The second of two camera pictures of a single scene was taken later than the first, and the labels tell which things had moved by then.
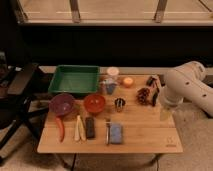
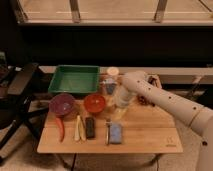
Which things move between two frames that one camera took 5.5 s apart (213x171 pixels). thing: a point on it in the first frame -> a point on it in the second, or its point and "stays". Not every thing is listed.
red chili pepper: (61, 128) stays
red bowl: (94, 103) stays
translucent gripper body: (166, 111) -> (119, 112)
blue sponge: (115, 133) stays
